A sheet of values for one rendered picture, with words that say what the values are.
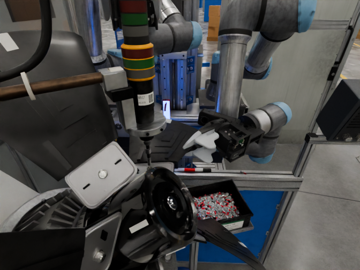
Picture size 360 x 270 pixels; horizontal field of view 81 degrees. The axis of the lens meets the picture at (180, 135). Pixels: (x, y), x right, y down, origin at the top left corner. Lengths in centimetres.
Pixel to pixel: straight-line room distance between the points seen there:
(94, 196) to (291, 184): 83
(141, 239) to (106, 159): 13
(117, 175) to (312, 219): 188
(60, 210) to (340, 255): 184
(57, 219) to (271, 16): 65
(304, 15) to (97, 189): 63
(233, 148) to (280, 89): 195
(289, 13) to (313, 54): 177
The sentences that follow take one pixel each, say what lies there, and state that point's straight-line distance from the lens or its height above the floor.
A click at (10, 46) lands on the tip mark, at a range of 42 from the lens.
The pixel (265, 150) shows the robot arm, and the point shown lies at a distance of 70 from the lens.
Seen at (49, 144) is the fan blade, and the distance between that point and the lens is 35.
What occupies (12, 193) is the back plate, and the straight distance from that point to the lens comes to 53.
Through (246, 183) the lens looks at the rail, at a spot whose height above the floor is 82.
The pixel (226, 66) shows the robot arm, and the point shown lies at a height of 131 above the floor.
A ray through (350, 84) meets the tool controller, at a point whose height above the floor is 125.
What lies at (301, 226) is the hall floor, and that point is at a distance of 200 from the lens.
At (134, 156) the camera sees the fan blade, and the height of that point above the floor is 119.
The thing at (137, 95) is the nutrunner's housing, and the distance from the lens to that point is 31.
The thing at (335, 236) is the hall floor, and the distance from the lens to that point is 207.
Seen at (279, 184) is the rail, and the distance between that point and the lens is 99.
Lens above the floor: 147
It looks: 33 degrees down
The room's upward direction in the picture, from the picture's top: straight up
